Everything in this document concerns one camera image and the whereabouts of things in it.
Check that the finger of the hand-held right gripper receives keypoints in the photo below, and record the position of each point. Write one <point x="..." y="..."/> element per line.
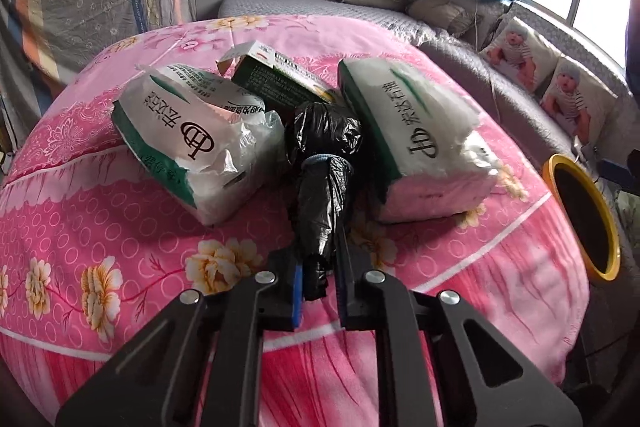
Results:
<point x="612" y="169"/>

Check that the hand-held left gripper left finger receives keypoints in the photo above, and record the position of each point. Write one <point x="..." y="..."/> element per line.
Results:
<point x="298" y="297"/>

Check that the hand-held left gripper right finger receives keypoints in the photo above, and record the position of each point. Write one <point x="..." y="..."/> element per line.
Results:
<point x="342" y="282"/>

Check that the yellow rimmed black bin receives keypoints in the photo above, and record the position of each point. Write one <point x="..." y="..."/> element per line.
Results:
<point x="585" y="217"/>

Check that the black plastic bag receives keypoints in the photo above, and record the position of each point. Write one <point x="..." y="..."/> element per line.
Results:
<point x="320" y="197"/>

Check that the baby print pillow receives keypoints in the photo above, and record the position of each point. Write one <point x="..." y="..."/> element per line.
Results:
<point x="520" y="54"/>
<point x="575" y="99"/>

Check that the white green tissue pack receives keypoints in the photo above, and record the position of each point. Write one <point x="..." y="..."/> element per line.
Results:
<point x="190" y="132"/>
<point x="425" y="147"/>

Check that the pink floral blanket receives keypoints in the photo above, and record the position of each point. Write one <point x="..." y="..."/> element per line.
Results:
<point x="125" y="217"/>

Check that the grey quilted sofa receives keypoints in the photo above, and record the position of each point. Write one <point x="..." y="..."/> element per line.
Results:
<point x="450" y="57"/>

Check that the green white medicine box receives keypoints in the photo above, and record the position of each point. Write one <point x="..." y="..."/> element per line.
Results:
<point x="280" y="79"/>

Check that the grey cushion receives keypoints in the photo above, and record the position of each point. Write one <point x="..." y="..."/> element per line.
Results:
<point x="440" y="13"/>

